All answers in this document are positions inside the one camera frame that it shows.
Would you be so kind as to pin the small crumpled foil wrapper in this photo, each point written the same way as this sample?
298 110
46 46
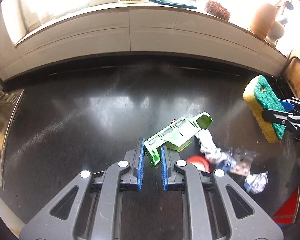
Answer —
256 182

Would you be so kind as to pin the steel sink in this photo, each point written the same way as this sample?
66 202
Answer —
0 135

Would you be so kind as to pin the jar of red spices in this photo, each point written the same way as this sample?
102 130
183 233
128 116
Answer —
217 10

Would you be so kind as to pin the white mortar with pestle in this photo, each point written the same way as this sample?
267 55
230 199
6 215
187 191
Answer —
276 32

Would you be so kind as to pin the long crumpled foil wrapper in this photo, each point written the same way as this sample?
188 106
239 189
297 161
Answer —
210 147

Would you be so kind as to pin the kitchen utensils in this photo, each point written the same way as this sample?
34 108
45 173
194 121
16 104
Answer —
286 5

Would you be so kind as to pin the silver blister pack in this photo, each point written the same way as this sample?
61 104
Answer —
243 161

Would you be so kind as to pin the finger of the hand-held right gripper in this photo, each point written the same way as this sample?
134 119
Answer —
276 116
283 105

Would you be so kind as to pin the yellow green sponge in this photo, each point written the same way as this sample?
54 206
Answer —
261 100

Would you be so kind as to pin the wooden utensil holder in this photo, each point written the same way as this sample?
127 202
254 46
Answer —
263 21

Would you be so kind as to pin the green plastic packaging piece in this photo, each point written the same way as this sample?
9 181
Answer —
175 135

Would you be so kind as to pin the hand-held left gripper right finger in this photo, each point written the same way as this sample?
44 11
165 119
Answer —
164 167

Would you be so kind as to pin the red round lid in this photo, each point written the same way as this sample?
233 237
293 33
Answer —
200 162

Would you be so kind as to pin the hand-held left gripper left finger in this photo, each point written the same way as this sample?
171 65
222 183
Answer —
140 162

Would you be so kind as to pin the red container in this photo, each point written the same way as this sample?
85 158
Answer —
288 206

